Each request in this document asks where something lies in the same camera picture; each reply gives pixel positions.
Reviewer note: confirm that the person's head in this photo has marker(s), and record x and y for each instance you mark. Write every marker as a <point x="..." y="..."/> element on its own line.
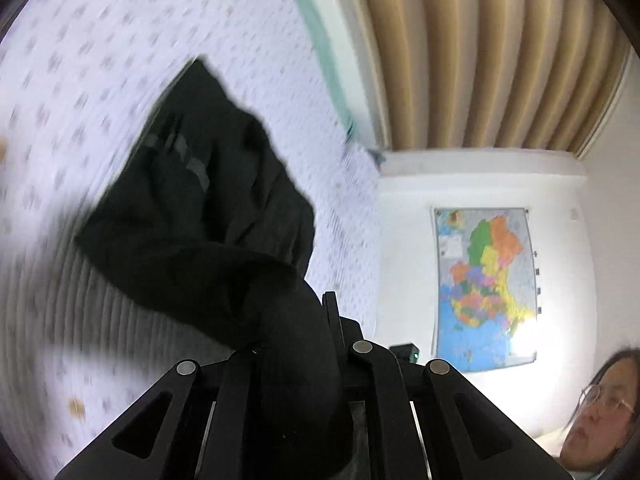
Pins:
<point x="595" y="435"/>

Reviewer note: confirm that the small black device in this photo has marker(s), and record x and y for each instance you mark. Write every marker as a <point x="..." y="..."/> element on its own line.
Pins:
<point x="404" y="351"/>

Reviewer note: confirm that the eyeglasses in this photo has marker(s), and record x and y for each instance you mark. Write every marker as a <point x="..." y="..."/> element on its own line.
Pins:
<point x="607" y="400"/>

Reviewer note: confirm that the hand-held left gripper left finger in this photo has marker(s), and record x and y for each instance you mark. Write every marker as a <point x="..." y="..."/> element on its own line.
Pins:
<point x="232" y="395"/>

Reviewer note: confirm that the brown striped curtain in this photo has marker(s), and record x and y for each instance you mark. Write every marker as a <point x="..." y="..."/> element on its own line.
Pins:
<point x="475" y="50"/>

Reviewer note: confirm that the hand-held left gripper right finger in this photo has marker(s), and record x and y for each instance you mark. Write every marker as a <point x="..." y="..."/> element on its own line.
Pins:
<point x="370" y="375"/>

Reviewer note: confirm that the black hooded jacket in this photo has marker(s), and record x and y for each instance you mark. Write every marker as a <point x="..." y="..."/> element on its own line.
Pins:
<point x="200" y="220"/>

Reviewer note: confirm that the teal bed sheet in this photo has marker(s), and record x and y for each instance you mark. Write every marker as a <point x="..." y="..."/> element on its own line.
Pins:
<point x="320" y="40"/>

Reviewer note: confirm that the colourful wall map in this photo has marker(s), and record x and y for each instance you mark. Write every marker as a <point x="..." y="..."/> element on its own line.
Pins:
<point x="480" y="285"/>

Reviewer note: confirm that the white dotted quilt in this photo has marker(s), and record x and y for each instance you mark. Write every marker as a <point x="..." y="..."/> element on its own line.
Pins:
<point x="100" y="60"/>

